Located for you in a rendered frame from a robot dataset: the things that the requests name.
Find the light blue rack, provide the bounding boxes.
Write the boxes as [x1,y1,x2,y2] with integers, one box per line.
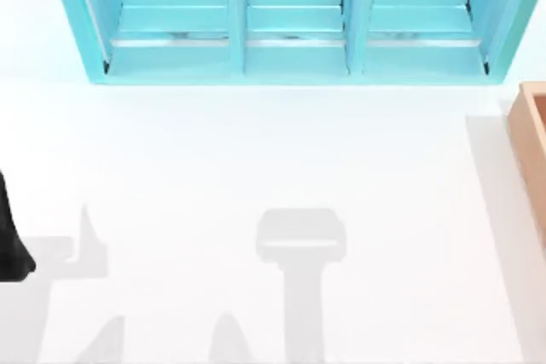
[47,0,546,87]

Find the salmon-coloured shallow box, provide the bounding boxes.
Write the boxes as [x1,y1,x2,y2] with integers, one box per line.
[506,81,546,254]

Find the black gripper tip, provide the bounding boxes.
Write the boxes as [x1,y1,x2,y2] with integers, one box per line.
[0,171,37,284]

